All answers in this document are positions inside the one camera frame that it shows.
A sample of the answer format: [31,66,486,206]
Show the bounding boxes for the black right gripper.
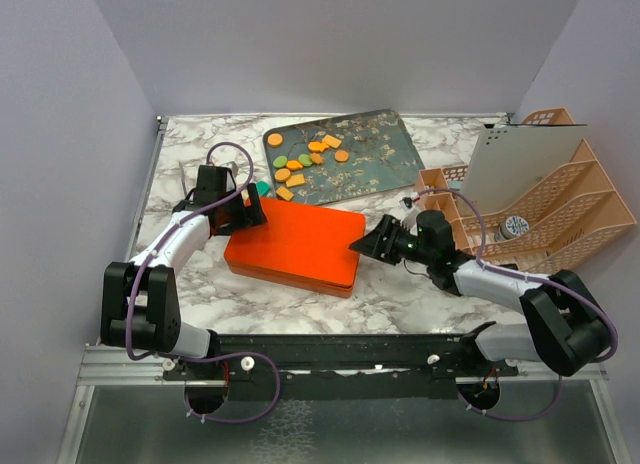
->
[349,214,434,266]

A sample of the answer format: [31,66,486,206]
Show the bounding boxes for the orange tin lid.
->
[224,198,366,286]

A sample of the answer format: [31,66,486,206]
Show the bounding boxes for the orange cookie tin box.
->
[228,264,354,299]

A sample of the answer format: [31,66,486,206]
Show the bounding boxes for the silver metal tongs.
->
[178,161,188,197]

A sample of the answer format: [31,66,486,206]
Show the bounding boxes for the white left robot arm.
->
[100,165,265,379]

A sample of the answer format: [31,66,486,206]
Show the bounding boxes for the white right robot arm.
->
[346,210,619,377]

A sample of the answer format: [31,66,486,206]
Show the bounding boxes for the teal grey eraser block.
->
[256,181,271,197]

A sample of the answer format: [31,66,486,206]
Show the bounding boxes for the rectangular yellow biscuit front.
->
[276,186,295,202]

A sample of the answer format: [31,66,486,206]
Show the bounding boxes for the rectangular yellow biscuit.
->
[276,186,295,202]
[285,174,306,188]
[322,135,342,149]

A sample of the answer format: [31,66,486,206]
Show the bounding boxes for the round biscuit cookie left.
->
[274,168,292,183]

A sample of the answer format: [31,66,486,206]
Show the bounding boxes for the round biscuit cookie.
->
[267,133,284,147]
[335,150,349,162]
[274,168,292,183]

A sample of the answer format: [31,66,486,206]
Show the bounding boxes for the rectangular yellow biscuit middle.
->
[285,174,306,188]

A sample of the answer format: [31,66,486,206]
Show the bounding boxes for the green macaron left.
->
[273,156,288,169]

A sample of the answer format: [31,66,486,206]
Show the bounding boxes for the green macaron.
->
[298,154,313,167]
[273,156,288,169]

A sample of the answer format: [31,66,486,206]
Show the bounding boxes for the orange fish cookie left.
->
[286,160,304,171]

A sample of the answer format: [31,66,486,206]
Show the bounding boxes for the orange fish cookie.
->
[308,141,329,153]
[286,160,304,171]

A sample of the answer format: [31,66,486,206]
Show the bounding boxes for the green macaron right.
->
[298,154,313,167]

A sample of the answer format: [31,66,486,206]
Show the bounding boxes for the round biscuit cookie far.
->
[267,133,284,147]

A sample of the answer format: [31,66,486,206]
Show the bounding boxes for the dark floral serving tray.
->
[262,109,424,205]

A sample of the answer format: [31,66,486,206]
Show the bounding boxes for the small orange flower cookie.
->
[310,153,324,165]

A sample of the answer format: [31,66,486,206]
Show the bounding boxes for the orange fish cookie upper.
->
[308,141,329,153]

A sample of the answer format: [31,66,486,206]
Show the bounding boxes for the round biscuit cookie upper right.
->
[335,150,349,162]

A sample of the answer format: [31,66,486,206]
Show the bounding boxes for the rectangular yellow biscuit upper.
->
[322,135,342,149]

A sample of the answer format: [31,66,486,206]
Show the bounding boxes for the blue patterned round jar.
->
[494,215,530,242]

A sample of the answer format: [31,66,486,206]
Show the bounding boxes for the white perforated board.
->
[460,124,588,214]

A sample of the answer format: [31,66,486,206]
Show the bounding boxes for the peach plastic desk organizer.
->
[412,107,638,292]

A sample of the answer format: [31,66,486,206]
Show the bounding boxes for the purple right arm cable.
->
[414,186,620,421]

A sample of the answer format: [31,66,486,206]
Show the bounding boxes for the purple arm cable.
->
[414,186,620,421]
[124,141,282,425]

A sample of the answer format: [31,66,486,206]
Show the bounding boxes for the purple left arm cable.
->
[124,141,282,425]

